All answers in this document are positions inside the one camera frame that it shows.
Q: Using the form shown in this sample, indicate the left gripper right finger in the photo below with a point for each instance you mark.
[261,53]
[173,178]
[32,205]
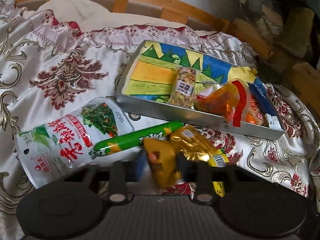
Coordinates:
[197,172]

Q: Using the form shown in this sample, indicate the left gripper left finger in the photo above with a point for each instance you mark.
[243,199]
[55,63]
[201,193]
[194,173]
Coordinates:
[123,172]

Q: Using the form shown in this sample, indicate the green sausage stick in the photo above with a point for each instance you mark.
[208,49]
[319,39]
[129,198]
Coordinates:
[133,139]

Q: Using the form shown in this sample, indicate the yellow gold snack packet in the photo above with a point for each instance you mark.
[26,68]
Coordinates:
[162,158]

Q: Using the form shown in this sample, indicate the white green pickle pouch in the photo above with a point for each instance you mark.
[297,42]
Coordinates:
[58,148]

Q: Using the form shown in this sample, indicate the rice cracker snack packet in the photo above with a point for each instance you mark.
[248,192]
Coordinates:
[255,115]

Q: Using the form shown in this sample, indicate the orange snack bag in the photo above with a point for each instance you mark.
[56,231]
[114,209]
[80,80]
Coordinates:
[231,100]

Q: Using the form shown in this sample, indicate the nut bar clear packet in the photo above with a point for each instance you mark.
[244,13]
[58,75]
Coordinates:
[182,93]

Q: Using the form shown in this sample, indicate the blue white box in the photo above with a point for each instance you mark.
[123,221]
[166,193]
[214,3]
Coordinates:
[267,108]

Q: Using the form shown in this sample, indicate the dried meat clear packet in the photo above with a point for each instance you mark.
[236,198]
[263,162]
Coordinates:
[206,87]

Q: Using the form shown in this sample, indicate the floral satin bedspread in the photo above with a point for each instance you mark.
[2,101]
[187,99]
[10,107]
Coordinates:
[46,75]

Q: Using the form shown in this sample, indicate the white pillow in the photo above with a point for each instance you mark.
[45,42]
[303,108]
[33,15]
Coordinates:
[75,18]

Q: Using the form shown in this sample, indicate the olive brown hanging garment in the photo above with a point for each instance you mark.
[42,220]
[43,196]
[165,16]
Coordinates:
[297,33]

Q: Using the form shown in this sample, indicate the wooden bed frame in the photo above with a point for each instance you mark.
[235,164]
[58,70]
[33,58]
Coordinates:
[178,11]

